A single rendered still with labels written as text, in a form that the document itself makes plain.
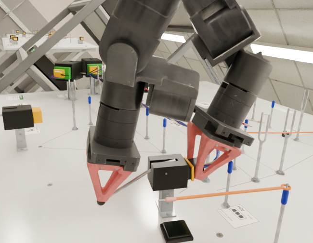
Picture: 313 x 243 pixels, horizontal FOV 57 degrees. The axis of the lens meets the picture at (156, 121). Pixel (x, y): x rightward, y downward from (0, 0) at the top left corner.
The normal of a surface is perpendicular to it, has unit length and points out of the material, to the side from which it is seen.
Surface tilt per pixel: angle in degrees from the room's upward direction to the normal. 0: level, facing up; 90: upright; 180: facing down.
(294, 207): 50
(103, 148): 40
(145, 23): 131
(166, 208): 100
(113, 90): 118
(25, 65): 90
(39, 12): 90
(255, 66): 108
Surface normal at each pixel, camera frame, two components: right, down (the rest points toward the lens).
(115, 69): -0.15, 0.70
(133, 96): 0.51, 0.37
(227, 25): -0.16, 0.18
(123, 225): 0.04, -0.94
